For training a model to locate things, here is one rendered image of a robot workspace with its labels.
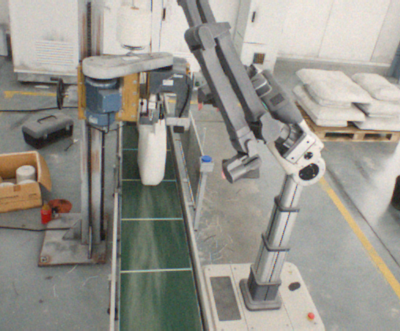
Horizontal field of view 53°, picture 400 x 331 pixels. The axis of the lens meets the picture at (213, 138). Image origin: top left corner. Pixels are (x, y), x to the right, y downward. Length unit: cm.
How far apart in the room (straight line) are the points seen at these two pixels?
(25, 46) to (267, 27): 318
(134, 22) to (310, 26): 520
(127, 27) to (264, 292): 156
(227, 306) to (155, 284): 42
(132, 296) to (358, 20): 600
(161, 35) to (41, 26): 135
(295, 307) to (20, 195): 206
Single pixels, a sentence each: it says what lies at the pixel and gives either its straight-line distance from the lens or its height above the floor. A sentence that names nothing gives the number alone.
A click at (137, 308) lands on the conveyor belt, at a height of 38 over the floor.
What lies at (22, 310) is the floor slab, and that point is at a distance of 274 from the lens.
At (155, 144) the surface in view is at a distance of 271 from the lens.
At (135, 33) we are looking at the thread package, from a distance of 196.
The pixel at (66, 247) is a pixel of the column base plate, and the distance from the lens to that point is 300.
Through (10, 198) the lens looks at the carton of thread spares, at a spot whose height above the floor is 13.
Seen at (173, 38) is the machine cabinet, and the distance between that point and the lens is 504.
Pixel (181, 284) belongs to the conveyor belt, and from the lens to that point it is 231.
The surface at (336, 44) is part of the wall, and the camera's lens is 722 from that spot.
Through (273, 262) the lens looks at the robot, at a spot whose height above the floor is 59.
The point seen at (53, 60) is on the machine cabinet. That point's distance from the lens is 518.
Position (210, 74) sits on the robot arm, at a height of 170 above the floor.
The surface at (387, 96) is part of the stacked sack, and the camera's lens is 517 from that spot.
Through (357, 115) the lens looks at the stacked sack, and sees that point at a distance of 493.
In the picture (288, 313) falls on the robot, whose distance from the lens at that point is 248.
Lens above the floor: 213
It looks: 29 degrees down
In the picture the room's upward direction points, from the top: 10 degrees clockwise
